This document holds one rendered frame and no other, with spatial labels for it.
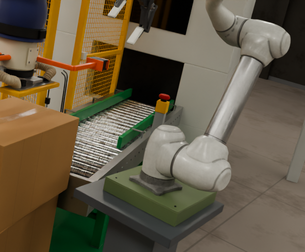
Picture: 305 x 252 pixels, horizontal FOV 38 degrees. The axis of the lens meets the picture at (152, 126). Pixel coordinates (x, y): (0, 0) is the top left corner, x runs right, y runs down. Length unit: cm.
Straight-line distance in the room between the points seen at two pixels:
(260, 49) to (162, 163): 62
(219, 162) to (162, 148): 25
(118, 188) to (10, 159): 46
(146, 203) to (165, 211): 9
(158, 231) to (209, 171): 31
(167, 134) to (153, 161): 13
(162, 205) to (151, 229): 12
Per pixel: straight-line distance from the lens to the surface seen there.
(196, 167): 178
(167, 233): 177
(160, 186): 193
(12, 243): 214
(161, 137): 187
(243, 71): 188
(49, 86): 206
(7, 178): 188
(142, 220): 182
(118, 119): 385
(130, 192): 191
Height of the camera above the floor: 161
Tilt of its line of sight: 16 degrees down
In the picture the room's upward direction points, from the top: 13 degrees clockwise
